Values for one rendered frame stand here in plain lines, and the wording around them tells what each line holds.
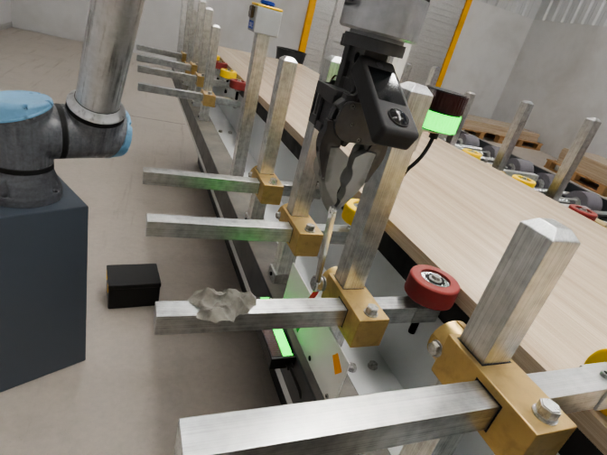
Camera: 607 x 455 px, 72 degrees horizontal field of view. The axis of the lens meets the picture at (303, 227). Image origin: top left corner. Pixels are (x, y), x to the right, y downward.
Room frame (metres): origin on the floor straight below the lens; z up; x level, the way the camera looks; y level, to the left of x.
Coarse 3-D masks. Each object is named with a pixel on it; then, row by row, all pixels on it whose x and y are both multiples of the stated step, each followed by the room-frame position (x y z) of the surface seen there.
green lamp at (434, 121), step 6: (432, 114) 0.56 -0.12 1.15; (438, 114) 0.56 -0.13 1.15; (426, 120) 0.56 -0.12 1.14; (432, 120) 0.56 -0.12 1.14; (438, 120) 0.56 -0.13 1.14; (444, 120) 0.56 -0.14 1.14; (450, 120) 0.56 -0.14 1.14; (456, 120) 0.56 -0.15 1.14; (426, 126) 0.56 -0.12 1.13; (432, 126) 0.56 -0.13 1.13; (438, 126) 0.56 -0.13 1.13; (444, 126) 0.56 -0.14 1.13; (450, 126) 0.56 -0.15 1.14; (456, 126) 0.57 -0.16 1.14; (444, 132) 0.56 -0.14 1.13; (450, 132) 0.56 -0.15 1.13
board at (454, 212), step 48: (432, 144) 1.69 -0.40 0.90; (432, 192) 1.05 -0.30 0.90; (480, 192) 1.18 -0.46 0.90; (528, 192) 1.33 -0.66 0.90; (432, 240) 0.74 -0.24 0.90; (480, 240) 0.81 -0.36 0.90; (480, 288) 0.60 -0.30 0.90; (576, 288) 0.70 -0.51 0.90; (528, 336) 0.50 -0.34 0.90; (576, 336) 0.54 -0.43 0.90
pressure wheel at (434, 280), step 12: (408, 276) 0.59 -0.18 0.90; (420, 276) 0.58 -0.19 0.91; (432, 276) 0.58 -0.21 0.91; (444, 276) 0.60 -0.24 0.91; (408, 288) 0.57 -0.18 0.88; (420, 288) 0.56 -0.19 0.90; (432, 288) 0.55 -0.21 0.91; (444, 288) 0.56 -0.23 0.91; (456, 288) 0.57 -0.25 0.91; (420, 300) 0.55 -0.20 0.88; (432, 300) 0.55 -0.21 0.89; (444, 300) 0.55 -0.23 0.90
